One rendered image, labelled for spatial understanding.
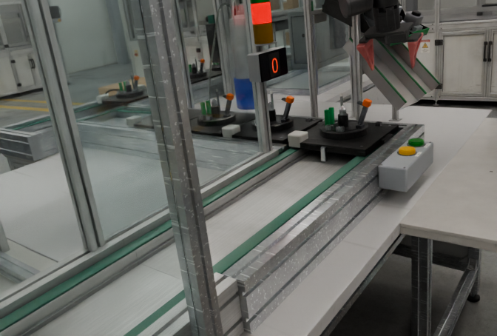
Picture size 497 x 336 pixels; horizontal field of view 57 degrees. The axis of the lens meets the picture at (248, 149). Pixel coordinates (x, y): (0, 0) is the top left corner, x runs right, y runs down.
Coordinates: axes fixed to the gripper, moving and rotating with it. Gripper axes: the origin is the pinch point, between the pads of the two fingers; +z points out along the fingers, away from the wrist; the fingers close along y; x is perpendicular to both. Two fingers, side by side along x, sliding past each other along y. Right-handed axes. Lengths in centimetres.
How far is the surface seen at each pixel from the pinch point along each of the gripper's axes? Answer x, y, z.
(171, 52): -70, -2, -29
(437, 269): 72, -11, 134
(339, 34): 125, -65, 27
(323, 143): -4.4, -19.9, 20.0
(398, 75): 40.5, -10.8, 18.6
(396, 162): -11.5, 2.0, 20.4
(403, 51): 57, -13, 16
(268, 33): -6.6, -27.9, -12.8
